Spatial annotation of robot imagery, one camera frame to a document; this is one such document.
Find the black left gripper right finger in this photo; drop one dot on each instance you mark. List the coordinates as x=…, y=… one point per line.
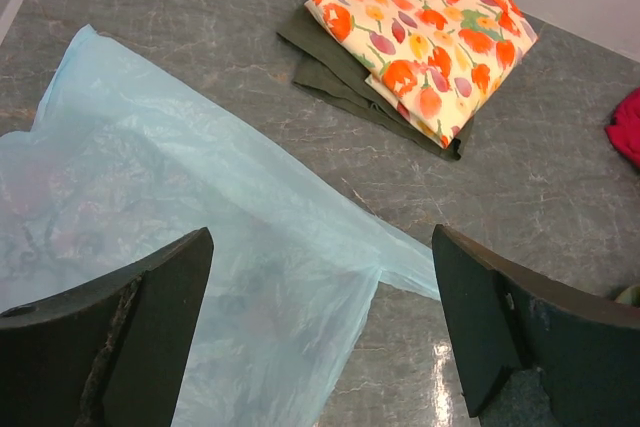
x=503, y=317

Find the dark green folded cloth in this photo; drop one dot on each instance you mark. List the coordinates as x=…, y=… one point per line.
x=328, y=72

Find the light blue plastic bag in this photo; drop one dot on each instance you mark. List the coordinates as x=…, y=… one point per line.
x=123, y=158

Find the red crumpled cloth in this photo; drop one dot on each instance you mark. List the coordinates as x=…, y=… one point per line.
x=623, y=131

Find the floral orange folded cloth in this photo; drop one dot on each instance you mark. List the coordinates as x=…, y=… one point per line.
x=435, y=61

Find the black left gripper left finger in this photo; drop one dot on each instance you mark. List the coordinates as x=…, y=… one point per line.
x=110, y=352

